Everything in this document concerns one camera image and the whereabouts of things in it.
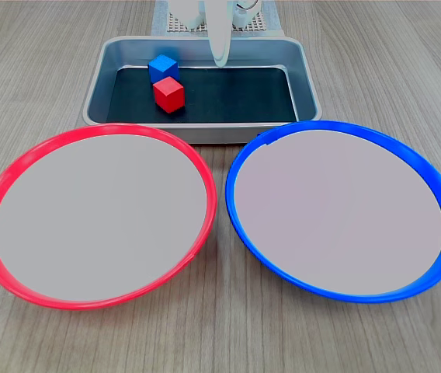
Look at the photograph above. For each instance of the small blue cube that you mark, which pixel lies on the small blue cube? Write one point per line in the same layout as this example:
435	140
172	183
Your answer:
162	66

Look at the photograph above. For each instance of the small red cube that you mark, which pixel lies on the small red cube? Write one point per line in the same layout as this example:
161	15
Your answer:
169	95

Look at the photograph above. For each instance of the black tray mat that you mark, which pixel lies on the black tray mat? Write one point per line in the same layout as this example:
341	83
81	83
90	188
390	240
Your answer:
228	97

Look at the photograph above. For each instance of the steel tray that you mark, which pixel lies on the steel tray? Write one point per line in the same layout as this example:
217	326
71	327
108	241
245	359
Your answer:
306	89

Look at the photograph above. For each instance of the blue-rimmed white round plate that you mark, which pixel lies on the blue-rimmed white round plate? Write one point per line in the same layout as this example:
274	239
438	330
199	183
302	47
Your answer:
337	213

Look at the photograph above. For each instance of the red-rimmed white round plate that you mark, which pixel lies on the red-rimmed white round plate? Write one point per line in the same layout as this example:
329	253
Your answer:
100	217

